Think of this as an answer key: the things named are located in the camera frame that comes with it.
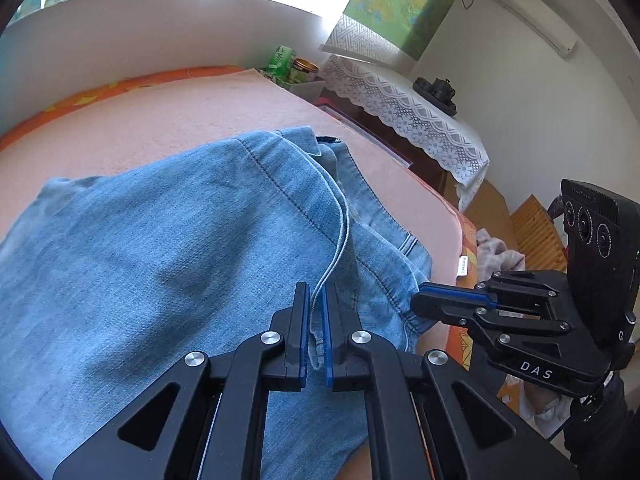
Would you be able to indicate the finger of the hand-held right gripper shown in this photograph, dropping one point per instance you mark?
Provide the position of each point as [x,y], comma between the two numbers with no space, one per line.
[445,305]
[520,285]

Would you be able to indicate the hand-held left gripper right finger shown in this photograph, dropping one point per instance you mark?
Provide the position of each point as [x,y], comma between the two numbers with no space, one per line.
[329,332]

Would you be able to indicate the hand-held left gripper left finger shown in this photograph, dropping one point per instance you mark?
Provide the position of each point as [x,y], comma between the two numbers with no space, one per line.
[301,325]

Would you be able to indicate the blue denim pants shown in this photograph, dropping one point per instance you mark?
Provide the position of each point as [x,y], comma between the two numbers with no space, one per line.
[150,270]

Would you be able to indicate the person's right forearm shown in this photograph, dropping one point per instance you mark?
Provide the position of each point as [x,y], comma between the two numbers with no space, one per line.
[600,425]

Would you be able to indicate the grey crumpled cloth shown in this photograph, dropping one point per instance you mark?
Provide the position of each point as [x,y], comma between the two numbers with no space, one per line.
[500,257]

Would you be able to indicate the dark wooden table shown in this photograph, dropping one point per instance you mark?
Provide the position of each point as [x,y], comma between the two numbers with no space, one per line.
[380,132]

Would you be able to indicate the table with white lace cloth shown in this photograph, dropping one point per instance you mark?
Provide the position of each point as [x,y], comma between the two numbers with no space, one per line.
[400,105]

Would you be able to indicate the black tea set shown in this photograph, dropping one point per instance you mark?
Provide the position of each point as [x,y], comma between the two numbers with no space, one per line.
[437,92]

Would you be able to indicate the clear plastic storage box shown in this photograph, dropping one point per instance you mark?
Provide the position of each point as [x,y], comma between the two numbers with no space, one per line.
[311,92]

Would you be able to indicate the pink beige blanket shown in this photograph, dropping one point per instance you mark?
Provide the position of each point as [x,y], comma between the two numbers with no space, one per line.
[200,110]

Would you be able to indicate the round tin can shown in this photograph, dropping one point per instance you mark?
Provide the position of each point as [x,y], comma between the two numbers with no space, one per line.
[305,70]

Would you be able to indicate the green drink carton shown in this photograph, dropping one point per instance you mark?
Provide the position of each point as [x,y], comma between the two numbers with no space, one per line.
[282,62]

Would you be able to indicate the white air conditioner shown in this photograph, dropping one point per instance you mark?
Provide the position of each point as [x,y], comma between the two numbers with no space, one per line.
[530,5]

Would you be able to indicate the orange leaf-print bed sheet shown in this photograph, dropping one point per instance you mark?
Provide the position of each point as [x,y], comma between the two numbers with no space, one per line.
[75,100]

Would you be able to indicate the green yellow wall painting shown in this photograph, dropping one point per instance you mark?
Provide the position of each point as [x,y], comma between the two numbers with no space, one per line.
[400,0]

